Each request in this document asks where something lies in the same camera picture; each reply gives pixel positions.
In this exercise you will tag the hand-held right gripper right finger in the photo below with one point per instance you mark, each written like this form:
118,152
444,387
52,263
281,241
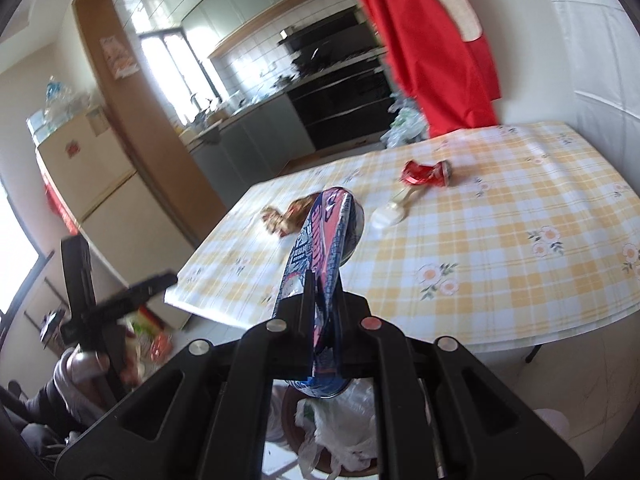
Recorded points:
350,340

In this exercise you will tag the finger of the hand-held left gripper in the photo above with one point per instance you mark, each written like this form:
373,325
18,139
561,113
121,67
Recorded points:
152,287

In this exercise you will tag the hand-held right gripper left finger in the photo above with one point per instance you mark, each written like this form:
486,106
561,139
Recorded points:
295,340

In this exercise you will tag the trash bin with white bag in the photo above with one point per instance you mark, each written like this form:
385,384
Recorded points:
340,420

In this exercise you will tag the crushed blue pink can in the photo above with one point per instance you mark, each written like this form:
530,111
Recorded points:
320,240

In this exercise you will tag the person's left hand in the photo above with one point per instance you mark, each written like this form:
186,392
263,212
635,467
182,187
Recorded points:
82,365

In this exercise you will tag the pile of colourful packets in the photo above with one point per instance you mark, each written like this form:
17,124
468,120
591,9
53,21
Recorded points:
160,347

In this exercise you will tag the red hanging decoration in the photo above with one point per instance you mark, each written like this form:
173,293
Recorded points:
57,202

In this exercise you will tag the beige refrigerator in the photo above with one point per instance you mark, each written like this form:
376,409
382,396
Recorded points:
100,185

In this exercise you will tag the brown crumpled wrapper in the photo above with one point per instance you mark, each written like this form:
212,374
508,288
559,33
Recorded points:
280,222

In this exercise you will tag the white plastic spoon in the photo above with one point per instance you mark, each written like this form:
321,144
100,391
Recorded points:
387,216

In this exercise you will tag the yellow checked floral tablecloth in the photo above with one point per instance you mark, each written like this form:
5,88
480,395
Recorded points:
500,260

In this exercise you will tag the grey lower kitchen cabinets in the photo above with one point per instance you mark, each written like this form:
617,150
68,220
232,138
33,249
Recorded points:
250,145

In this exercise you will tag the black table leg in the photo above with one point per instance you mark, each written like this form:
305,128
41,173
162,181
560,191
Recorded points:
531,355

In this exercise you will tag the crushed red can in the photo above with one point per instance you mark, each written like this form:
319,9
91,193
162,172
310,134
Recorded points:
425,172

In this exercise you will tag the group of plastic bottles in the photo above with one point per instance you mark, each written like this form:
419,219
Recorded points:
55,95

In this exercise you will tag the kitchen faucet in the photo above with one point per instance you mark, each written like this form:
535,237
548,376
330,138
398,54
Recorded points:
196,102

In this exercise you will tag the kitchen window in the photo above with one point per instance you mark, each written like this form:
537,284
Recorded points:
165,75

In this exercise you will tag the crumpled plastic bags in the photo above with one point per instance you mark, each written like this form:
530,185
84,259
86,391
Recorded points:
405,125

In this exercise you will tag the black built-in oven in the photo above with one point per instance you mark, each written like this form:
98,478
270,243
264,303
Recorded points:
340,105

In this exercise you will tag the pale green upper cabinets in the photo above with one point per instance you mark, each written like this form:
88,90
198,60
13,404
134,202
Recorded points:
240,10

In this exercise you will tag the red hanging cloth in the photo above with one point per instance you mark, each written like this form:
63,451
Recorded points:
430,60

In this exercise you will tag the black range hood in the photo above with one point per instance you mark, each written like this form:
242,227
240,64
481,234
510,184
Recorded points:
325,30

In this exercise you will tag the wall calendar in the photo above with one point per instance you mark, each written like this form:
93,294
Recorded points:
119,57

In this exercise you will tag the white wall sheet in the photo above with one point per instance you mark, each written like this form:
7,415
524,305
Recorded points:
600,60

